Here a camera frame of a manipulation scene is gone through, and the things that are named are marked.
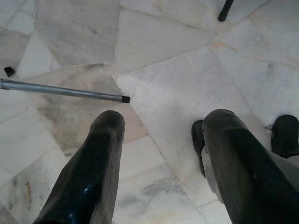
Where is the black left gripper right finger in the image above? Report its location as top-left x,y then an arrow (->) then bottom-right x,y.
202,109 -> 299,224

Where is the black metal furniture frame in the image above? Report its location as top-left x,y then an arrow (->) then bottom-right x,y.
217,0 -> 235,22

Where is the silver metal clothes rack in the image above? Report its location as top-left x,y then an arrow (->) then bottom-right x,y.
0,66 -> 131,104

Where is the black robot left foot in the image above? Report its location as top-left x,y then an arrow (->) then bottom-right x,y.
191,119 -> 208,179

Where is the black robot right foot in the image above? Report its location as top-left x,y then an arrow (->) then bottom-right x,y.
270,114 -> 299,160

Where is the black robot foot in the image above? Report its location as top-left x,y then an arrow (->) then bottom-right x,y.
270,114 -> 299,160
191,119 -> 208,179

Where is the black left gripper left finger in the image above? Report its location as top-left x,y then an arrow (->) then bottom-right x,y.
32,110 -> 126,224

